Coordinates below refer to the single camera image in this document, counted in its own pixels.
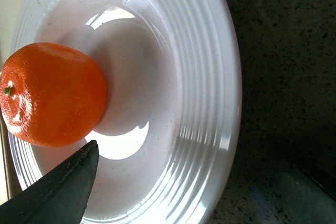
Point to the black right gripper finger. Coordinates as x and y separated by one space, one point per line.
60 196

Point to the orange mandarin fruit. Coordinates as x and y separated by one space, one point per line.
51 95

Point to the white ribbed deep plate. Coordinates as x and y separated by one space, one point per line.
169 135

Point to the cream bear serving tray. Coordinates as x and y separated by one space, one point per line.
9 14

